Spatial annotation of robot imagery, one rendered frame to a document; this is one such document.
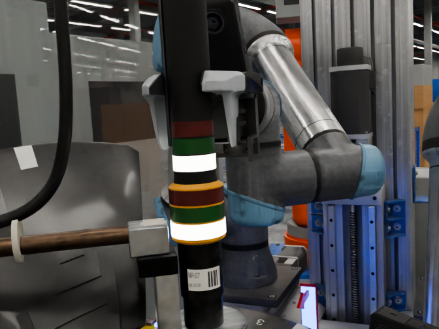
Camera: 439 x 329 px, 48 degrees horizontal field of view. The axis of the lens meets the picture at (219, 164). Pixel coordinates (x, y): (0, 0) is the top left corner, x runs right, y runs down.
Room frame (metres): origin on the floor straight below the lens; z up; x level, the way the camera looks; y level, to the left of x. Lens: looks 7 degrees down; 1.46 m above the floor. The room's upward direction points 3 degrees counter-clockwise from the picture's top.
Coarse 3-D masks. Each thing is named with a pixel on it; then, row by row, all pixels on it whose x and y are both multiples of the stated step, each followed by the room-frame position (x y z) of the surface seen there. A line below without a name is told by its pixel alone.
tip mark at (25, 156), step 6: (18, 150) 0.50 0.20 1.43; (24, 150) 0.50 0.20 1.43; (30, 150) 0.50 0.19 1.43; (18, 156) 0.49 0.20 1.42; (24, 156) 0.49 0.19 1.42; (30, 156) 0.49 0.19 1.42; (18, 162) 0.48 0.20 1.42; (24, 162) 0.49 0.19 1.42; (30, 162) 0.49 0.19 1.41; (36, 162) 0.49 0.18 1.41; (24, 168) 0.48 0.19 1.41
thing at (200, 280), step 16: (192, 256) 0.37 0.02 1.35; (208, 256) 0.37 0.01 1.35; (192, 272) 0.37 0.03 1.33; (208, 272) 0.37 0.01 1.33; (192, 288) 0.37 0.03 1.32; (208, 288) 0.37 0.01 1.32; (192, 304) 0.37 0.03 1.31; (208, 304) 0.37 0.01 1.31; (192, 320) 0.37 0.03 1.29; (208, 320) 0.37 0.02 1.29
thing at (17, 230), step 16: (64, 0) 0.37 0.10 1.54; (64, 16) 0.36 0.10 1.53; (64, 32) 0.36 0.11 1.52; (64, 48) 0.36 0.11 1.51; (64, 64) 0.36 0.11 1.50; (64, 80) 0.36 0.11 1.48; (64, 96) 0.36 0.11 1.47; (64, 112) 0.36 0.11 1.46; (64, 128) 0.36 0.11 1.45; (64, 144) 0.36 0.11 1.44; (64, 160) 0.36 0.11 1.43; (48, 192) 0.36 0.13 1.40; (32, 208) 0.36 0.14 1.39; (0, 224) 0.35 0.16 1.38; (16, 224) 0.35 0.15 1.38; (16, 240) 0.35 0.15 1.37; (16, 256) 0.35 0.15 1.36
